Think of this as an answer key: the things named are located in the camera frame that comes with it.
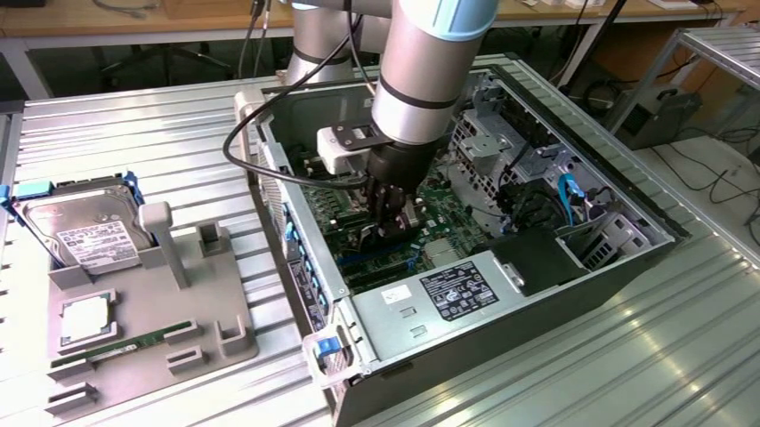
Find grey metal disk bay cage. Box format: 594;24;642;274
447;109;589;210

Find blue flat wire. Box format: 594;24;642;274
555;171;582;229

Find black box with handle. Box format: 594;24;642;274
616;87;702;150

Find grey plastic parts rack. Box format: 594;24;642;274
44;202;262;422

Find long wooden desk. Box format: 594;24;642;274
0;0;733;51

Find blue disk caddy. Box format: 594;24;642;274
0;171;147;273

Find black floor cable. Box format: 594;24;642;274
652;128;760;204

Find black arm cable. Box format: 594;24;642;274
222;0;381;191

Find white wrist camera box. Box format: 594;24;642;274
315;124;394;175

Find black hanging cable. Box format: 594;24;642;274
239;0;270;79

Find silver chipset heatsink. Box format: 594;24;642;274
423;239;470;269

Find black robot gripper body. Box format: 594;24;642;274
363;141;442;192

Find silver CPU chip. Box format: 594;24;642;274
60;296;115;344

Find black wire bundle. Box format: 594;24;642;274
497;181;561;229

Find metal slat side table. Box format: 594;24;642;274
644;28;760;134

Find black coiled cable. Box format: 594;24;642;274
585;79;626;113

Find blue expansion slot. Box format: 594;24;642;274
336;252;382;269

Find black installed RAM stick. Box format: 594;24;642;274
328;212;372;232

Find green motherboard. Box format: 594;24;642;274
295;146;506;295

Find silver hard disk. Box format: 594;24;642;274
23;186;156;273

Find grey power supply unit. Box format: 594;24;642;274
348;248;527;364

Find black plastic shroud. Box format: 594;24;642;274
471;230;588;298

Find black open PC case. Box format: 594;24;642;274
234;52;693;427

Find green RAM stick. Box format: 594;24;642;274
51;322;196;367

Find black RAM slot bank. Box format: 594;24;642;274
299;149;326;180

